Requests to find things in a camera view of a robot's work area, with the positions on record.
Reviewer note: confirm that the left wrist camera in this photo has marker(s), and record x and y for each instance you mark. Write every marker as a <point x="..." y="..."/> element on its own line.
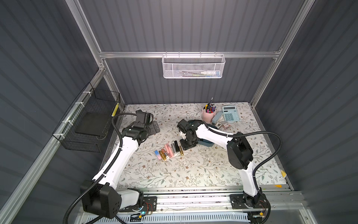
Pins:
<point x="144" y="117"/>

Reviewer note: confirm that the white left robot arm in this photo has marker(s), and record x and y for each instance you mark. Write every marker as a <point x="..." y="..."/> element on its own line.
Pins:
<point x="103" y="199"/>

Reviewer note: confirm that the teal plastic storage box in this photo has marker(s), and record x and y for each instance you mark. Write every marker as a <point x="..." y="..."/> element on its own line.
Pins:
<point x="205" y="142"/>

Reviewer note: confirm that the pink lip gloss tube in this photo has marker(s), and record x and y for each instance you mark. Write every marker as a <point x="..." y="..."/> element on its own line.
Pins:
<point x="168" y="151"/>

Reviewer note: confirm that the blue pink lipstick left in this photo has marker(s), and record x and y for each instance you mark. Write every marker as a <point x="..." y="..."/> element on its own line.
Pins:
<point x="158" y="155"/>

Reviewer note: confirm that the black wire wall basket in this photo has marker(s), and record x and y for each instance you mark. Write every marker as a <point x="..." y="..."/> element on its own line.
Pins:
<point x="89" y="122"/>

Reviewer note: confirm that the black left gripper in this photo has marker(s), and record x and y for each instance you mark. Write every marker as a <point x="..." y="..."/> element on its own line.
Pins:
<point x="152" y="126"/>

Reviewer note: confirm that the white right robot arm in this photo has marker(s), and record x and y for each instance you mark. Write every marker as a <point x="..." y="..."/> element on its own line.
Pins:
<point x="240" y="153"/>

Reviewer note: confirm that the pink pen holder cup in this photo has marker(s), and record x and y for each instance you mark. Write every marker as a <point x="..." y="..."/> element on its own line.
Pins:
<point x="207" y="117"/>

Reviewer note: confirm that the silver lipstick tube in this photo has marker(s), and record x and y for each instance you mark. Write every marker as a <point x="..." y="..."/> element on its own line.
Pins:
<point x="174" y="148"/>

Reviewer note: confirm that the black mascara tube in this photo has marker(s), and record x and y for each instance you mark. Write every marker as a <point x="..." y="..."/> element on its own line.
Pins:
<point x="176" y="146"/>

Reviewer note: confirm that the white wire mesh basket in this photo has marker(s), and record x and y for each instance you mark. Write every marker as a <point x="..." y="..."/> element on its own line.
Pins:
<point x="193" y="66"/>

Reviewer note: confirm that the gold lipstick tube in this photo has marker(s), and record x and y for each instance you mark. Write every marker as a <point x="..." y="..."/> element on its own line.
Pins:
<point x="181" y="151"/>

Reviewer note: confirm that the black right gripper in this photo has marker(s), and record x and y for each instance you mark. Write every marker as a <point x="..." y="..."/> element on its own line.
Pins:
<point x="189" y="140"/>

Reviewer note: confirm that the light blue calculator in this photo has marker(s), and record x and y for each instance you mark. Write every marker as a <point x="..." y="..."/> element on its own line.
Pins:
<point x="230" y="113"/>

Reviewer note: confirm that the gold glitter lipstick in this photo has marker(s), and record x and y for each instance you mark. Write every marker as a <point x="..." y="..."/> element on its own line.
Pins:
<point x="163" y="156"/>

